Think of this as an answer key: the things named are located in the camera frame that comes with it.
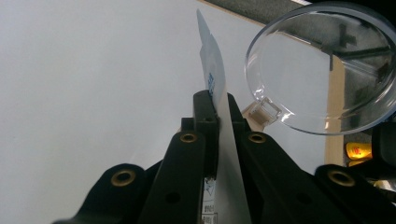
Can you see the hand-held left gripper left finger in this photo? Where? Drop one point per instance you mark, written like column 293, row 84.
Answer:
column 207, row 133

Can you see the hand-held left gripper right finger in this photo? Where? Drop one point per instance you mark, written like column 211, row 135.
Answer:
column 238, row 119

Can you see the blue and white milk carton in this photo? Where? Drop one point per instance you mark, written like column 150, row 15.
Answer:
column 229, row 174

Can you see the yellow lit object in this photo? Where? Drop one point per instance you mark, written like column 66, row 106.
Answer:
column 358, row 151

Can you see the white table mat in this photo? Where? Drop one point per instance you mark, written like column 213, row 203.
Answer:
column 93, row 77

